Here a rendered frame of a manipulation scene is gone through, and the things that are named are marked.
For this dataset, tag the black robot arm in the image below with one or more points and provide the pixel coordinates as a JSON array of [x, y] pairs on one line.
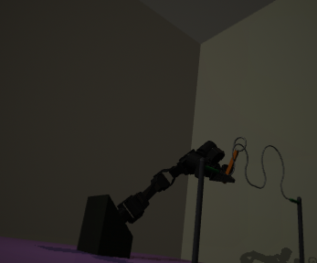
[[137, 204]]

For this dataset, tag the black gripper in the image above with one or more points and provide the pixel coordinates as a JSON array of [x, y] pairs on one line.
[[213, 176]]

